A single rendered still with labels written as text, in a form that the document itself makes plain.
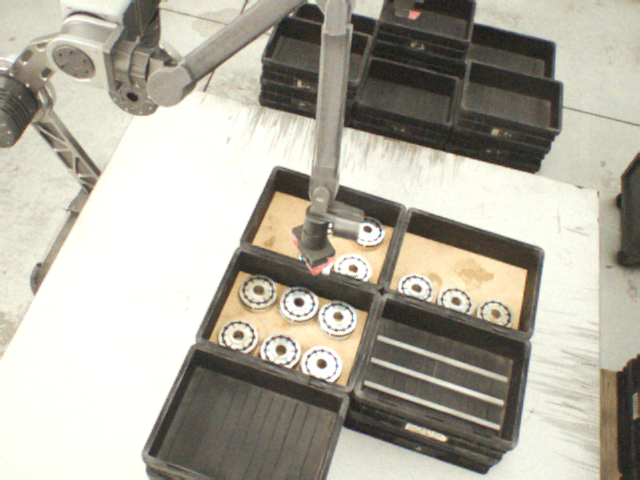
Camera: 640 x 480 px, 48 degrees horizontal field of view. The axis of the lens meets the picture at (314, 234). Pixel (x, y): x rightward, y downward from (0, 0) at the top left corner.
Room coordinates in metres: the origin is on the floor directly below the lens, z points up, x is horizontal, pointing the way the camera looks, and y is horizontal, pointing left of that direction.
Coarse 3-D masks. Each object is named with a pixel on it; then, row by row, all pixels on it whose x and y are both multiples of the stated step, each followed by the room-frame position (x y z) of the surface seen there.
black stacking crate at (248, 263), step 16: (240, 256) 1.02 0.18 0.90; (256, 272) 1.01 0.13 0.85; (272, 272) 1.00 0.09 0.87; (288, 272) 1.00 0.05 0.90; (304, 272) 0.99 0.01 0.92; (224, 288) 0.90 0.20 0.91; (320, 288) 0.98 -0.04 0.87; (336, 288) 0.98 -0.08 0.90; (352, 288) 0.97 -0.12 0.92; (224, 304) 0.91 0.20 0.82; (352, 304) 0.97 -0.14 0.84; (368, 304) 0.96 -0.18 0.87; (208, 336) 0.80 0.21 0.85; (352, 368) 0.77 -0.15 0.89
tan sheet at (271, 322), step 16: (240, 272) 1.01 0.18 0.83; (288, 288) 0.99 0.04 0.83; (320, 304) 0.96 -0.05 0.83; (224, 320) 0.86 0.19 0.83; (256, 320) 0.88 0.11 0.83; (272, 320) 0.89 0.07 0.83; (336, 320) 0.92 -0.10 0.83; (304, 336) 0.86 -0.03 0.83; (320, 336) 0.87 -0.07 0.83; (352, 336) 0.88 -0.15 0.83; (256, 352) 0.79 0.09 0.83; (304, 352) 0.81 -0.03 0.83; (336, 352) 0.83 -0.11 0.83; (352, 352) 0.84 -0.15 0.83; (320, 368) 0.78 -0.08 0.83
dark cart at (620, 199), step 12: (636, 156) 2.32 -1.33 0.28; (636, 168) 2.28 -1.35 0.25; (624, 180) 2.28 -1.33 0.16; (636, 180) 2.21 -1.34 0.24; (624, 192) 2.20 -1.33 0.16; (636, 192) 2.15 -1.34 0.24; (624, 204) 2.14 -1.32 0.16; (636, 204) 2.08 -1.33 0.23; (624, 216) 2.07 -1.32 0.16; (636, 216) 2.02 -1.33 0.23; (624, 228) 2.00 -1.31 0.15; (636, 228) 1.96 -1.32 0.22; (624, 240) 1.94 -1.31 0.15; (636, 240) 1.88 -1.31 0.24; (624, 252) 1.88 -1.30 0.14; (636, 252) 1.88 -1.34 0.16; (624, 264) 1.92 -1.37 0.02; (636, 264) 1.92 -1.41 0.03
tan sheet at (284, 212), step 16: (272, 208) 1.25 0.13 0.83; (288, 208) 1.26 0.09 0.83; (304, 208) 1.27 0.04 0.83; (272, 224) 1.19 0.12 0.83; (288, 224) 1.20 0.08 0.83; (256, 240) 1.12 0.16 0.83; (272, 240) 1.14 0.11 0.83; (288, 240) 1.15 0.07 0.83; (336, 240) 1.18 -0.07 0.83; (384, 240) 1.21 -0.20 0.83; (336, 256) 1.12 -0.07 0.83; (368, 256) 1.14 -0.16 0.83; (384, 256) 1.15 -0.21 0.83; (352, 272) 1.08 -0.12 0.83
